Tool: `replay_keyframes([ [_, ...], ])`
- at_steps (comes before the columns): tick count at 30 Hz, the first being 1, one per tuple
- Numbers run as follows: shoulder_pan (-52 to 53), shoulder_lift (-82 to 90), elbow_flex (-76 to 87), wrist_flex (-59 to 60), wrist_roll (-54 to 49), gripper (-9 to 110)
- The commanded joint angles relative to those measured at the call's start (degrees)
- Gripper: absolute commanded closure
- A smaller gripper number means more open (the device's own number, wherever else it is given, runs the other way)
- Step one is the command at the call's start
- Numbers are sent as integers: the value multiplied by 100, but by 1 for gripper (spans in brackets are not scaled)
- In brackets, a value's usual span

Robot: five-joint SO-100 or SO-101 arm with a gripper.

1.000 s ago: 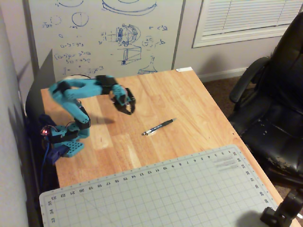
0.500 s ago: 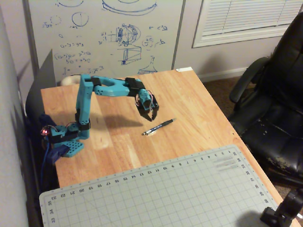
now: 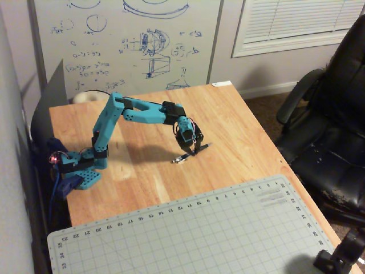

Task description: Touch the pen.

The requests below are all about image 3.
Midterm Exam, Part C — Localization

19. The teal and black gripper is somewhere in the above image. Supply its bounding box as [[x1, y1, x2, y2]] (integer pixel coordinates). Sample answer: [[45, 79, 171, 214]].
[[174, 116, 204, 158]]

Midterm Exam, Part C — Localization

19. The dark blue ballpoint pen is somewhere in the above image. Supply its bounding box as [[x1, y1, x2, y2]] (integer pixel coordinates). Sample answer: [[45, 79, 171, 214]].
[[172, 142, 213, 164]]

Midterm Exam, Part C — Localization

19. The grey gridded cutting mat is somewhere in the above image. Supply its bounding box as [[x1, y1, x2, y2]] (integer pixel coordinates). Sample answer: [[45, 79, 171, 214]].
[[47, 174, 336, 274]]

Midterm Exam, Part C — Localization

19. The white baseboard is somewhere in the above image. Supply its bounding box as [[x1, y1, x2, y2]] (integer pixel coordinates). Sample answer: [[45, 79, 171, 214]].
[[238, 81, 299, 99]]

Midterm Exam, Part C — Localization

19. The white round roll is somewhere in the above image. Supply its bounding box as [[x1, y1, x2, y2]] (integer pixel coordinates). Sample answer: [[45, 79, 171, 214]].
[[72, 90, 111, 104]]

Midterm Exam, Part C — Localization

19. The whiteboard with blue drawings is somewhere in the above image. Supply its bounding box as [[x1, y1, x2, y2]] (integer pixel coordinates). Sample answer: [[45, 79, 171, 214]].
[[27, 0, 225, 99]]

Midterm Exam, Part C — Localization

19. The dark blue table clamp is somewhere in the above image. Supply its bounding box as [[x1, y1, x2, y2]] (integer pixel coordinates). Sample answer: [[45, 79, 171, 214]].
[[55, 175, 84, 199], [46, 136, 68, 160]]

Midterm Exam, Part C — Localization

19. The black leather office chair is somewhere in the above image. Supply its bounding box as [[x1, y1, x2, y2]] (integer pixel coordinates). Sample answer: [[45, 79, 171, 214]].
[[275, 13, 365, 229]]

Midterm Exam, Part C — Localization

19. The window with white blinds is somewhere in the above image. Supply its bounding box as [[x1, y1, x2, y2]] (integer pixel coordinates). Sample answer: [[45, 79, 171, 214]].
[[230, 0, 365, 59]]

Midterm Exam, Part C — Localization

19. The blue cable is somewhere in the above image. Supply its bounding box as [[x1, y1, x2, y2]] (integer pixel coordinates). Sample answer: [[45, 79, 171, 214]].
[[47, 168, 62, 232]]

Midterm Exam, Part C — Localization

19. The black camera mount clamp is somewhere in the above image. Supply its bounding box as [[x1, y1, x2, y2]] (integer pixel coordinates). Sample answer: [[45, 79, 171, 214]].
[[313, 229, 365, 274]]

